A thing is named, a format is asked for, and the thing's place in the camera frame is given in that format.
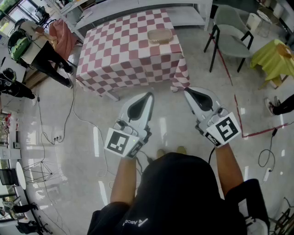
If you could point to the grey chair with black legs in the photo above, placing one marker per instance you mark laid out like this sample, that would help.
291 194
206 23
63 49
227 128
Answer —
232 39

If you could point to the person's left forearm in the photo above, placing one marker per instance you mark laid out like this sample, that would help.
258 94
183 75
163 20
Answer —
124 179

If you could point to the yellow-green cloth covered stand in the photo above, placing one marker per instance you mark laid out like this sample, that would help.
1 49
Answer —
268 59

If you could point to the small round side table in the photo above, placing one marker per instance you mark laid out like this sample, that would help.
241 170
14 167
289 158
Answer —
267 17

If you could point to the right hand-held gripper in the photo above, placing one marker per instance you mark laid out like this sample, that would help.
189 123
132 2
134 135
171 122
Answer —
226 129

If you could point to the round white table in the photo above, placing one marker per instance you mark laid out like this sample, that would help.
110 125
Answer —
21 175

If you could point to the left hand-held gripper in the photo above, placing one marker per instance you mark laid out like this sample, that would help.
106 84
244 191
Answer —
119 142

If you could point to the person's black shirt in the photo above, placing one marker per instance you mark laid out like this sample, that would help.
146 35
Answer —
179 195

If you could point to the beige lidded container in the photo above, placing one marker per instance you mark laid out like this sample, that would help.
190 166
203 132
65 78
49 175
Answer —
160 36

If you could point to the red floor tape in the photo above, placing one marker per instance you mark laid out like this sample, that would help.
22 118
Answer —
239 114

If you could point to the person's shoe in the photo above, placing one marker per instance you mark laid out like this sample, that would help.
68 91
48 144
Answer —
182 150
160 152

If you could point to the red white checkered table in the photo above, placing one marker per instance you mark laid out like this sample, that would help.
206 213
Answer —
124 55

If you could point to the person's right forearm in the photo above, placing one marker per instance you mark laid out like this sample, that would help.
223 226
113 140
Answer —
228 169

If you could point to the long white shelf bench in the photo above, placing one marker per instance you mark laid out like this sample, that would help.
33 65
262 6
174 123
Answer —
142 9

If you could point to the white cylinder stool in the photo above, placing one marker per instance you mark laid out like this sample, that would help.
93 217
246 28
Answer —
253 20

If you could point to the person's left shoe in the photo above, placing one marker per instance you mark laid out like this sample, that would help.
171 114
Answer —
160 152

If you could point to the white power strip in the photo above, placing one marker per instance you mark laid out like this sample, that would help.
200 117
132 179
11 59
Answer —
267 174
57 138

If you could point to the person's right shoe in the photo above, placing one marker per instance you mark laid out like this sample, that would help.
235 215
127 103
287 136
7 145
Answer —
182 150

